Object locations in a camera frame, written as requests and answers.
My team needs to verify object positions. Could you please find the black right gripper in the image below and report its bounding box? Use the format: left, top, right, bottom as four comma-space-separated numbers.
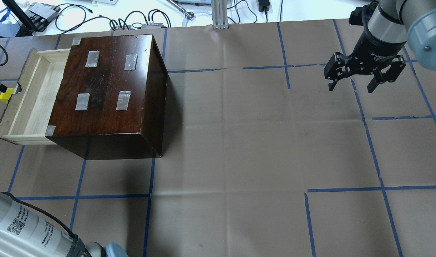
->
324, 35, 407, 93

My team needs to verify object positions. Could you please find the light wooden drawer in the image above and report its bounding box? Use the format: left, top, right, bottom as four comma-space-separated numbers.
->
0, 49, 70, 145

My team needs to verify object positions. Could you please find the yellow block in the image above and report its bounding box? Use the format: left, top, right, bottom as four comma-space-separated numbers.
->
0, 88, 15, 104

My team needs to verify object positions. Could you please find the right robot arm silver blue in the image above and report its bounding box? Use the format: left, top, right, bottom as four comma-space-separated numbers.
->
324, 0, 436, 93

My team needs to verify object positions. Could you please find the aluminium frame post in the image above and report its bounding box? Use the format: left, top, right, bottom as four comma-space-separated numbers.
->
211, 0, 228, 29

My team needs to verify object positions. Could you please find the black power adapter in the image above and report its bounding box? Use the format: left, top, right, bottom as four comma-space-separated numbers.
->
257, 0, 270, 12

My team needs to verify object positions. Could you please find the dark wooden drawer cabinet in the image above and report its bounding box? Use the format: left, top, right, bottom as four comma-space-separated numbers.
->
45, 34, 168, 160

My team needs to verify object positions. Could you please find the brown paper table mat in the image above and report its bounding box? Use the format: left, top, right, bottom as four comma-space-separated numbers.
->
0, 19, 436, 257

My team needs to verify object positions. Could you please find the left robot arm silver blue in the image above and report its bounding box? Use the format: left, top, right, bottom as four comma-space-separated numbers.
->
0, 192, 128, 257

